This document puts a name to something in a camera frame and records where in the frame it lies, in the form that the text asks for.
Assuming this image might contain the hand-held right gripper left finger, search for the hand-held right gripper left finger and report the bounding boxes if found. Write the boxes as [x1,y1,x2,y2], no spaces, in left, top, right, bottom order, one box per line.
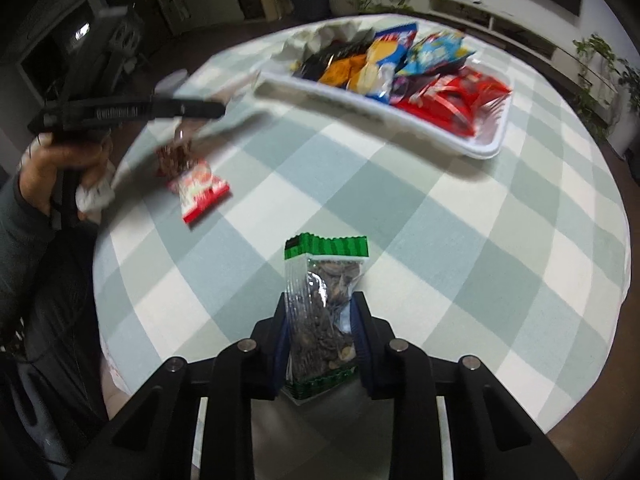
[65,295,292,480]

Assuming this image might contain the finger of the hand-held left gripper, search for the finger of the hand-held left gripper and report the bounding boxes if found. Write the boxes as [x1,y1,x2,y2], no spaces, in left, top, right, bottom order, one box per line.
[152,98,226,121]

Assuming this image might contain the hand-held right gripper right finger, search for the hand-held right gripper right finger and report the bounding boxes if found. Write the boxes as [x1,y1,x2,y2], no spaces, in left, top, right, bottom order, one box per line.
[350,291,576,480]

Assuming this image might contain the clear packet of brown snacks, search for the clear packet of brown snacks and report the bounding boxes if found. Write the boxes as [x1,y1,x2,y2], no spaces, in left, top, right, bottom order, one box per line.
[154,127,201,181]

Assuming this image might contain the clear nut packet green edges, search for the clear nut packet green edges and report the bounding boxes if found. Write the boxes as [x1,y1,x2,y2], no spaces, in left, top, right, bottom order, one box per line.
[282,234,370,406]

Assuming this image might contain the white plastic tray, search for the white plastic tray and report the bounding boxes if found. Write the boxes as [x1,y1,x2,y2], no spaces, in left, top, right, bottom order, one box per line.
[254,15,514,161]

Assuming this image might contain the person's left forearm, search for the person's left forearm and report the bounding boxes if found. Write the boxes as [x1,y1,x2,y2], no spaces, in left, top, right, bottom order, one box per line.
[0,170,108,411]

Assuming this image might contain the person's left hand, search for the person's left hand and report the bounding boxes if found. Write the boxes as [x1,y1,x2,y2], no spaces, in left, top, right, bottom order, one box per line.
[20,130,113,220]

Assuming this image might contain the white crumpled paper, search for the white crumpled paper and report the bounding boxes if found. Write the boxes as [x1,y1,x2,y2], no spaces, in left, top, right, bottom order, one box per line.
[75,162,116,211]

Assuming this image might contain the red white snack packet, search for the red white snack packet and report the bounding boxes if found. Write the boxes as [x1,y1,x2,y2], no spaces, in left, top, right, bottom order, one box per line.
[167,159,232,226]

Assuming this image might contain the storage cabinet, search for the storage cabinet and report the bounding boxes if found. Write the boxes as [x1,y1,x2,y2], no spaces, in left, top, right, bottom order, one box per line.
[154,0,247,37]

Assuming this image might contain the black snack packet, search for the black snack packet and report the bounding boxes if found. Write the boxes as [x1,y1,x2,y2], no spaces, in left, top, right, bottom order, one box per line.
[291,40,372,82]

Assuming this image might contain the green white checkered tablecloth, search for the green white checkered tablecloth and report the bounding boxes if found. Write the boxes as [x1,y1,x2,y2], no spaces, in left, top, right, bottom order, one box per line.
[92,12,631,436]

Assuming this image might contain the silver white snack packet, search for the silver white snack packet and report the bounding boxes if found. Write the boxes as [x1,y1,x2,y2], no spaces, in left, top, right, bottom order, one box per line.
[279,21,377,57]

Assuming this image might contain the orange snack packet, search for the orange snack packet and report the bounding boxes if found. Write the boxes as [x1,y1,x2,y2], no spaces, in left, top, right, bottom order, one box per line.
[319,55,367,89]

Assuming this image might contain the blue yellow snack packet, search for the blue yellow snack packet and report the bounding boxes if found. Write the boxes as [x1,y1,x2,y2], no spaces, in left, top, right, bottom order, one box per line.
[349,22,420,99]

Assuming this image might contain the light blue patterned snack packet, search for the light blue patterned snack packet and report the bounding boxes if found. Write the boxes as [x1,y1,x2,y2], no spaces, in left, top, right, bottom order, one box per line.
[404,30,477,79]

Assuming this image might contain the white television cabinet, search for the white television cabinet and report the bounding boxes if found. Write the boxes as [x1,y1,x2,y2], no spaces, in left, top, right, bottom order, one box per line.
[429,0,617,92]

